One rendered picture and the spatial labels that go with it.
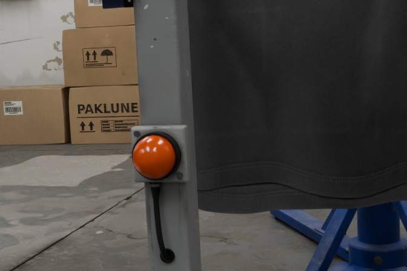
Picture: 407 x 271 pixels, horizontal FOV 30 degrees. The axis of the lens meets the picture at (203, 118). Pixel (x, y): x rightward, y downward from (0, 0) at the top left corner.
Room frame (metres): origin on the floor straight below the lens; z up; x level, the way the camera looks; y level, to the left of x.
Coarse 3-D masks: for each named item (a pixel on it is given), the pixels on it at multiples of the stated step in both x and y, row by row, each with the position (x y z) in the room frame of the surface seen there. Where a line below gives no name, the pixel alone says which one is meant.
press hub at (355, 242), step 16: (368, 208) 2.17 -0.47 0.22; (384, 208) 2.16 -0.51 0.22; (368, 224) 2.17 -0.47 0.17; (384, 224) 2.16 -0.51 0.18; (352, 240) 2.24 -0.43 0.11; (368, 240) 2.17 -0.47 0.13; (384, 240) 2.16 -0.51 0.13; (400, 240) 2.20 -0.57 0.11; (352, 256) 2.19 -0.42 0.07; (368, 256) 2.15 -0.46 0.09; (384, 256) 2.13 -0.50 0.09; (400, 256) 2.14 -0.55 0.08
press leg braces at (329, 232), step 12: (396, 204) 2.08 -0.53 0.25; (336, 216) 2.08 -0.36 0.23; (348, 216) 2.08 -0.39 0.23; (324, 228) 2.56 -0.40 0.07; (336, 228) 2.05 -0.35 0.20; (324, 240) 2.04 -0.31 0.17; (336, 240) 2.04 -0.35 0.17; (324, 252) 2.01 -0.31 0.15; (312, 264) 2.00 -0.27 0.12; (324, 264) 1.99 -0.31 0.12
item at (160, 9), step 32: (160, 0) 0.67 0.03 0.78; (160, 32) 0.67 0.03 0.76; (160, 64) 0.67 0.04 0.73; (160, 96) 0.67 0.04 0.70; (192, 96) 0.70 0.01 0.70; (160, 128) 0.66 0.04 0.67; (192, 128) 0.69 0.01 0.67; (192, 160) 0.69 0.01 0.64; (160, 192) 0.67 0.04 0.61; (192, 192) 0.68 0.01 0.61; (192, 224) 0.68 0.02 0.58; (192, 256) 0.67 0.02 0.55
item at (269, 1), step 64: (192, 0) 0.96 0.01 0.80; (256, 0) 0.93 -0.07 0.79; (320, 0) 0.92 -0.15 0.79; (384, 0) 0.90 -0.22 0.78; (192, 64) 0.96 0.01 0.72; (256, 64) 0.95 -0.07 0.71; (320, 64) 0.92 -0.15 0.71; (384, 64) 0.91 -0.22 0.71; (256, 128) 0.95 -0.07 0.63; (320, 128) 0.92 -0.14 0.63; (384, 128) 0.91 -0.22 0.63; (256, 192) 0.95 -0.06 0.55; (320, 192) 0.92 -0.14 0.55; (384, 192) 0.92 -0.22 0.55
